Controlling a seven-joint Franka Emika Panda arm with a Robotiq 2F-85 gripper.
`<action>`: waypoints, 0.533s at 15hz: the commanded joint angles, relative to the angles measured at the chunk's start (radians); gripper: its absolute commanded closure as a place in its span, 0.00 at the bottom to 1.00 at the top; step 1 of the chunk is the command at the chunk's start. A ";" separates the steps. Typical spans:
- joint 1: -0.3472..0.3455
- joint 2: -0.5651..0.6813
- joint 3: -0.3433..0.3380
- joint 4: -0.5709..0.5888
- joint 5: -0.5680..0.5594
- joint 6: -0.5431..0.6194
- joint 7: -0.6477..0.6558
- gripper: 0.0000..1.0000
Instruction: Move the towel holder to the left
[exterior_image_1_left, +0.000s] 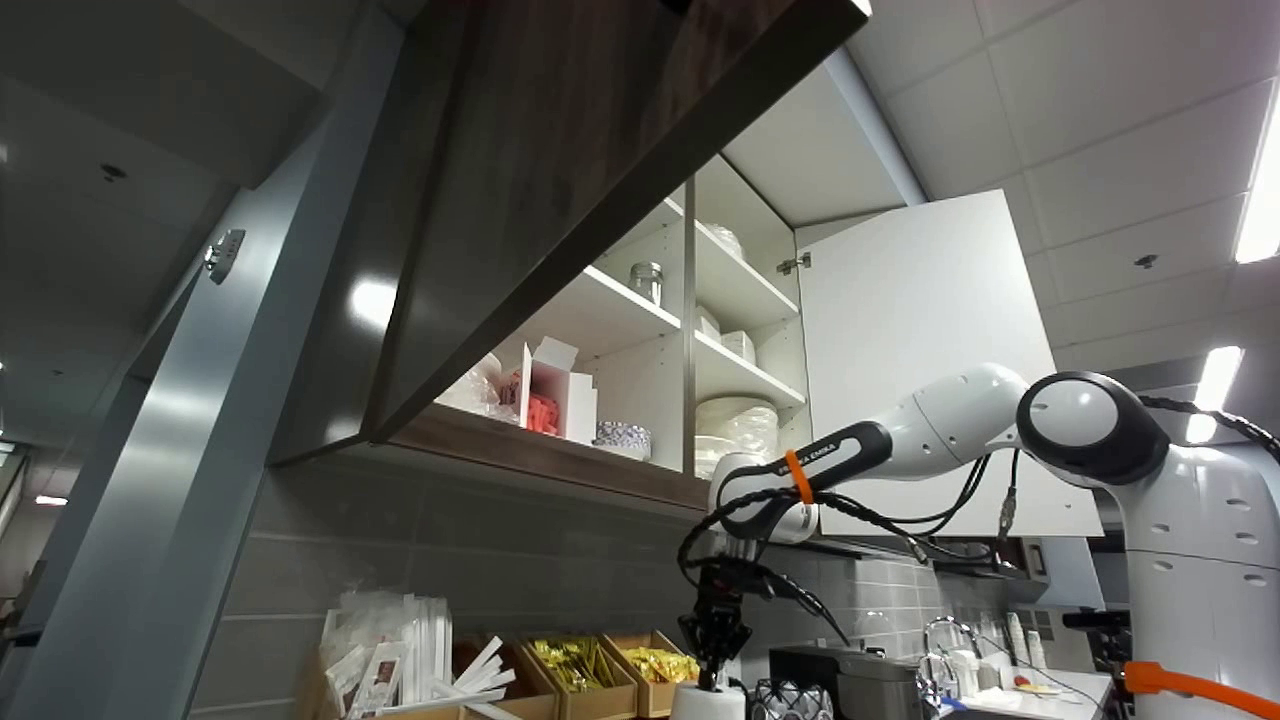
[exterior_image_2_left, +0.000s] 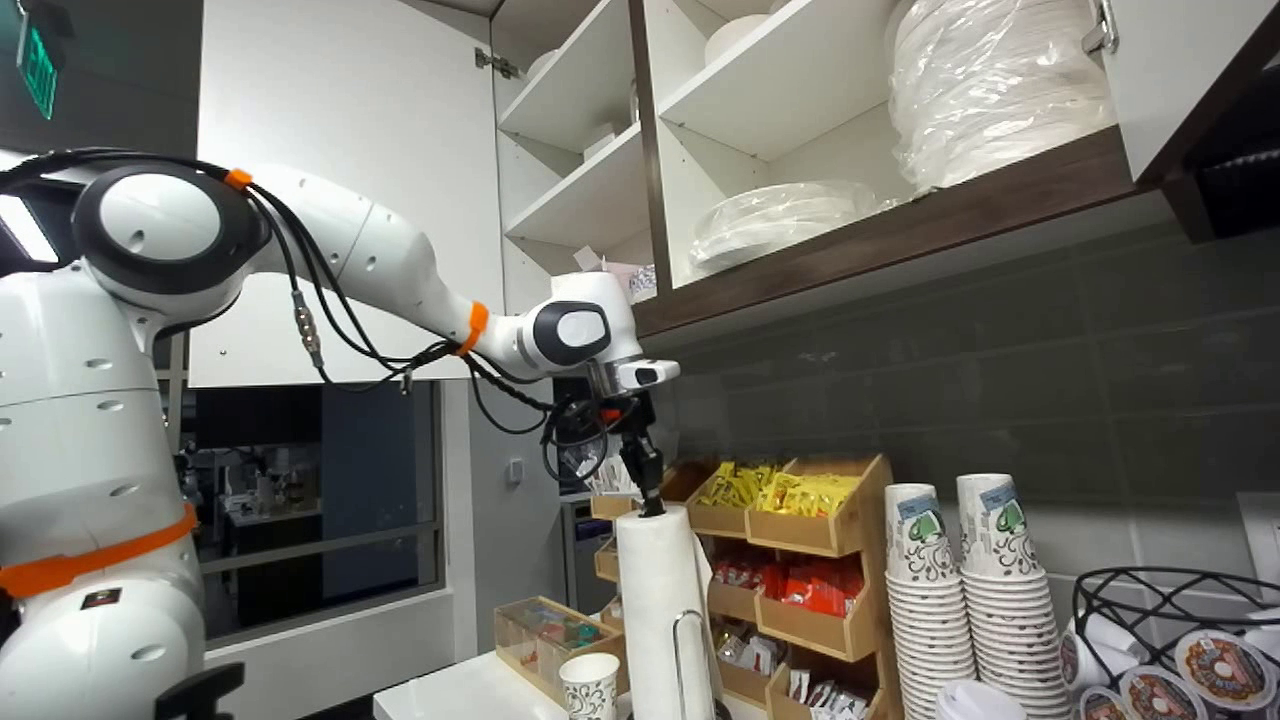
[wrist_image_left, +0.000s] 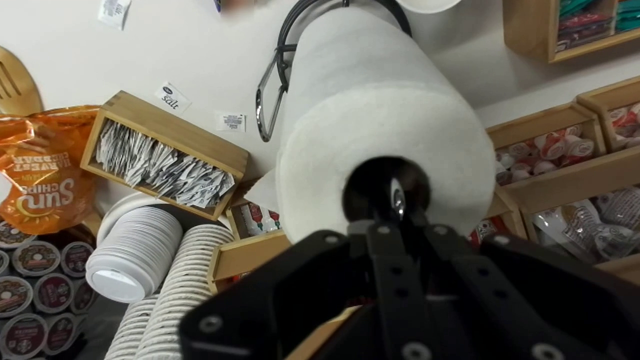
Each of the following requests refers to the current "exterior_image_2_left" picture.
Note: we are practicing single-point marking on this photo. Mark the dark glass window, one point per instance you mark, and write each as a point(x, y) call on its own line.
point(372, 464)

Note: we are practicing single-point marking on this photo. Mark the white sugar packet pile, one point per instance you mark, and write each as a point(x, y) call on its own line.
point(824, 703)

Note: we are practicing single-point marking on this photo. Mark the yellow sweetener packet pile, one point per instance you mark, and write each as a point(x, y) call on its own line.
point(805, 499)
point(734, 487)

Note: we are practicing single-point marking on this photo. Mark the white paper towel roll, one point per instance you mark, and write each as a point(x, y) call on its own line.
point(645, 625)

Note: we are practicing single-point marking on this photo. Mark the white paper cup green print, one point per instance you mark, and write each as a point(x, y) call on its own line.
point(591, 687)

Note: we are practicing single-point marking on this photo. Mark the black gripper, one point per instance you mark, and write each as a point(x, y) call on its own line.
point(638, 431)

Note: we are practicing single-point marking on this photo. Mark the green exit sign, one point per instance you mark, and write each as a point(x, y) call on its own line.
point(38, 66)

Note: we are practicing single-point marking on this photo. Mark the tiered wooden condiment organizer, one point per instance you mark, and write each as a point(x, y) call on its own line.
point(840, 535)

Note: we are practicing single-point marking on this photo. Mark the open cabinet door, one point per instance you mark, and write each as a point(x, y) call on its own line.
point(346, 80)
point(1173, 66)

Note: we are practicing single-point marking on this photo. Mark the printed paper cup stack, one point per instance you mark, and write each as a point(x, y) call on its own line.
point(926, 625)
point(1014, 625)

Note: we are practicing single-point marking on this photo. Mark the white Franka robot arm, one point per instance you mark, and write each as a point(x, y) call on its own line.
point(361, 254)

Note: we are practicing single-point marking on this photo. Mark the red and white box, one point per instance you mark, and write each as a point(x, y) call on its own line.
point(626, 275)

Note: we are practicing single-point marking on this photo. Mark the overhead kitchen cabinet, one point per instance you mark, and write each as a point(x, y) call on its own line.
point(932, 220)

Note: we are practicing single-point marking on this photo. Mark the long ceiling light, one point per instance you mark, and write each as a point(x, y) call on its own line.
point(27, 224)

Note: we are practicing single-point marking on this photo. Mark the wooden packet tray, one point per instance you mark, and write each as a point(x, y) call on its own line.
point(881, 682)

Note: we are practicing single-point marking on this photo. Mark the wooden tea box glass lid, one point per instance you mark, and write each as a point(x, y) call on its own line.
point(535, 643)

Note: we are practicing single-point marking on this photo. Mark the white wall switch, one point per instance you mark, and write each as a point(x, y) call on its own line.
point(513, 469)

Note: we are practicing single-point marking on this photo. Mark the white bowl stack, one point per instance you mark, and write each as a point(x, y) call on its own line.
point(739, 36)

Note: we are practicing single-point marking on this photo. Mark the tall plastic wrapped plate stack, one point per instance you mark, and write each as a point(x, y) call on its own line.
point(995, 92)

